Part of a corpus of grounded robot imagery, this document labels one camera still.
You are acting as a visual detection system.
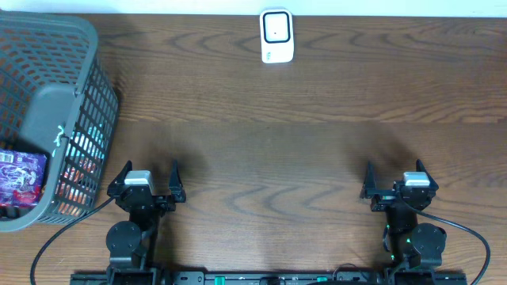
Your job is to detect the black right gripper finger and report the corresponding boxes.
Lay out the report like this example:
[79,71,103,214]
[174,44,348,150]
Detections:
[360,162,376,199]
[416,159,439,191]

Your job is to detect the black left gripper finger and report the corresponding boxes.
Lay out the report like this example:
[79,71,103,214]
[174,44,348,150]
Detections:
[168,160,186,203]
[107,161,132,197]

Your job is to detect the purple snack packet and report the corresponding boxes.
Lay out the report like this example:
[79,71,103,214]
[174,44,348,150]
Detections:
[1,150,47,207]

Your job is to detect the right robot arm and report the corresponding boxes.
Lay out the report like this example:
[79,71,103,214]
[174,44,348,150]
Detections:
[361,160,447,284]

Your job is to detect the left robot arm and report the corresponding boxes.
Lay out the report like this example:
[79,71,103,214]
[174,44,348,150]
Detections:
[106,161,186,284]

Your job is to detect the white barcode scanner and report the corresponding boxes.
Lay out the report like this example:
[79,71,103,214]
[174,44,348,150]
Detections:
[259,9,295,64]

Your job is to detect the grey plastic mesh basket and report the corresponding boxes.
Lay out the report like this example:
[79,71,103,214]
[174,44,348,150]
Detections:
[1,11,120,232]

